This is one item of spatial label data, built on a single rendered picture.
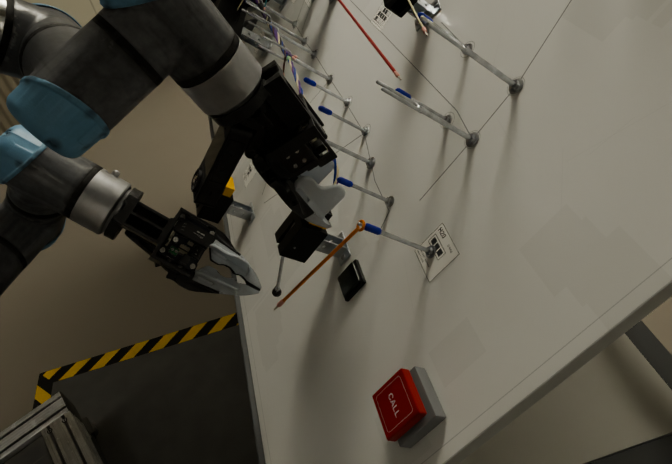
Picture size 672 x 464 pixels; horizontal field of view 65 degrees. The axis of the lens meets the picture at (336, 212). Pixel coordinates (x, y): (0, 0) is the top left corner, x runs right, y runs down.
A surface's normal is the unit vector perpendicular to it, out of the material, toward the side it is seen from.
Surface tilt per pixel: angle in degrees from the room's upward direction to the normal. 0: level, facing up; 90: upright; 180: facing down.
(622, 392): 0
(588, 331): 45
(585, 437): 0
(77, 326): 0
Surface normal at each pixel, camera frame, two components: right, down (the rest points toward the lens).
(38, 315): -0.15, -0.73
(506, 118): -0.79, -0.31
